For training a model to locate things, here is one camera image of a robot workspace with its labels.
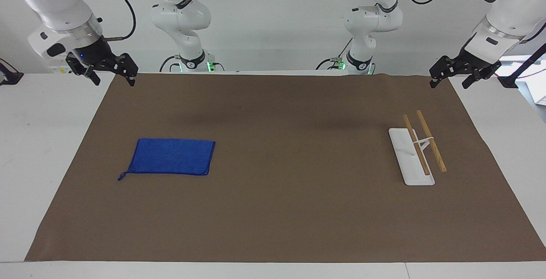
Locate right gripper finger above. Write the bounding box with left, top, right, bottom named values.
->
left=112, top=52, right=139, bottom=87
left=66, top=55, right=102, bottom=86

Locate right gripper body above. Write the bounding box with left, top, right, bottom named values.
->
left=78, top=36, right=113, bottom=73

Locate black stand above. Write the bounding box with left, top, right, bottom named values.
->
left=497, top=42, right=546, bottom=89
left=0, top=58, right=24, bottom=86

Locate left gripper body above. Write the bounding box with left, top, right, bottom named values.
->
left=459, top=50, right=498, bottom=75

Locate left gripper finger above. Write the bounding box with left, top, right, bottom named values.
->
left=429, top=56, right=464, bottom=89
left=462, top=65, right=500, bottom=89

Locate blue towel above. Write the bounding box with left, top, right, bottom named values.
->
left=118, top=138, right=216, bottom=182

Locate white rack with wooden rods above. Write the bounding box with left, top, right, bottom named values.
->
left=388, top=109, right=448, bottom=186

